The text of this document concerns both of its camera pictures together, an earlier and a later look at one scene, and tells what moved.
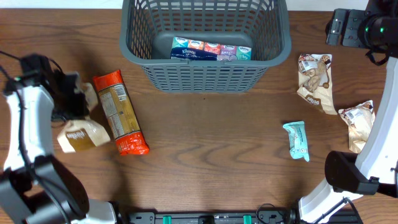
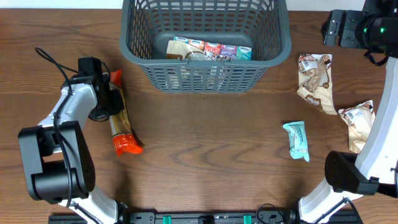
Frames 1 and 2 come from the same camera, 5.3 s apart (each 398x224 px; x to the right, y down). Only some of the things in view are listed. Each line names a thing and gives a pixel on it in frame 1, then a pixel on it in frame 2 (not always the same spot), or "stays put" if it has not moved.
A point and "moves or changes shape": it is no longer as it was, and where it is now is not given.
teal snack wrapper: (298, 144) stays put
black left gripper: (74, 97) to (115, 101)
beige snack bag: (83, 134) moves or changes shape
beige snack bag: (360, 119) stays put
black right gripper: (337, 27) stays put
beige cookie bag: (315, 83) stays put
